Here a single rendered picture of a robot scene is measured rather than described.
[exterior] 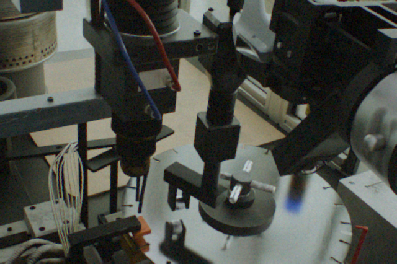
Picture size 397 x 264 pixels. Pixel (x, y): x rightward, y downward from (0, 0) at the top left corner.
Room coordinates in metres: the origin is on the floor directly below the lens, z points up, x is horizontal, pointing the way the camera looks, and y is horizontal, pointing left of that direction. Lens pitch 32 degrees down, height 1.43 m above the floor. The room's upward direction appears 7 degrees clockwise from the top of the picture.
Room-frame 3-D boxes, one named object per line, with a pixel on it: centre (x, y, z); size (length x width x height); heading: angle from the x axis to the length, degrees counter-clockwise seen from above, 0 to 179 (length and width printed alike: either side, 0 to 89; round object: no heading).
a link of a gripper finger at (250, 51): (0.40, -0.05, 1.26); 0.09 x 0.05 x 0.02; 29
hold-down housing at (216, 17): (0.53, -0.02, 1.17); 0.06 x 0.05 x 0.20; 115
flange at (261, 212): (0.59, -0.07, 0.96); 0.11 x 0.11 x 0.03
